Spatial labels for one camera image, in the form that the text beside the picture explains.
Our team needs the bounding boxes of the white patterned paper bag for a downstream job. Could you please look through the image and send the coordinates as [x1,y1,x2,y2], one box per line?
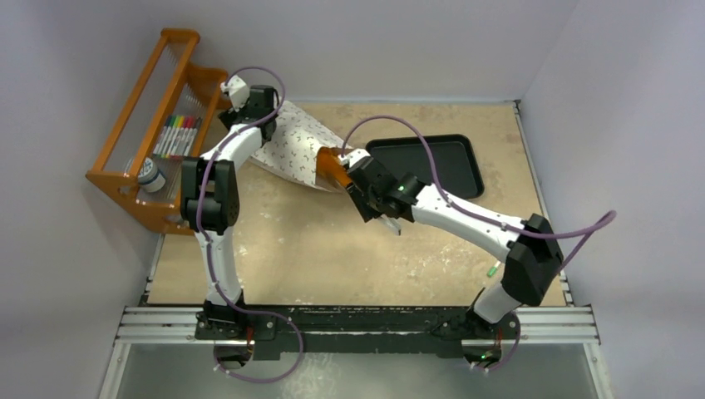
[249,101,343,191]

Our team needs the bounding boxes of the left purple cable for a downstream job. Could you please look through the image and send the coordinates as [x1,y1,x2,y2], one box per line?
[195,66,306,386]

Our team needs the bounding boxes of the white blue tape roll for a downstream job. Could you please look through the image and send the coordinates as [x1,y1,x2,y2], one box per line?
[137,157,166,193]

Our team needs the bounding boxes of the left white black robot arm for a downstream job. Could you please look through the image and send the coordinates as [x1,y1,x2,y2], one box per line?
[180,85,280,340]

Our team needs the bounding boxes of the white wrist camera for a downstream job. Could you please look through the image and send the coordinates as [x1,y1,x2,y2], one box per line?
[338,149,370,170]
[220,74,250,111]

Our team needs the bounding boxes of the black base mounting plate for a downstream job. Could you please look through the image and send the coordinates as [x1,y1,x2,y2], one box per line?
[195,305,520,362]

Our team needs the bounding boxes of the orange wooden shelf rack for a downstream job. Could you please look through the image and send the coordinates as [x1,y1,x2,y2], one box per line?
[86,28,228,234]

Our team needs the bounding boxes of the set of coloured markers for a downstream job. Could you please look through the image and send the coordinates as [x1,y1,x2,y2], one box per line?
[152,115,203,159]

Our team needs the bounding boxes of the black plastic tray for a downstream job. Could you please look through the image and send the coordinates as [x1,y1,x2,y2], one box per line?
[366,134,485,200]

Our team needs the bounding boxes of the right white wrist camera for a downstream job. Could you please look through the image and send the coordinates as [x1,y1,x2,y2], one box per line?
[338,149,370,170]

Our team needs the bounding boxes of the green tipped white marker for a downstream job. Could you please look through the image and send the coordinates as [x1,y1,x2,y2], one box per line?
[486,262,501,278]

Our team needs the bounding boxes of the aluminium rail frame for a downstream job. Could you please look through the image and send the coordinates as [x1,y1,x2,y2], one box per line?
[99,99,613,399]

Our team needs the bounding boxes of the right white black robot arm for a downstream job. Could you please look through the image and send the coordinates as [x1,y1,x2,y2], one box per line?
[340,150,564,338]

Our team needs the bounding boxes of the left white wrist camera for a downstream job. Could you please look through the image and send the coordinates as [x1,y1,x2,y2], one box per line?
[220,74,250,111]

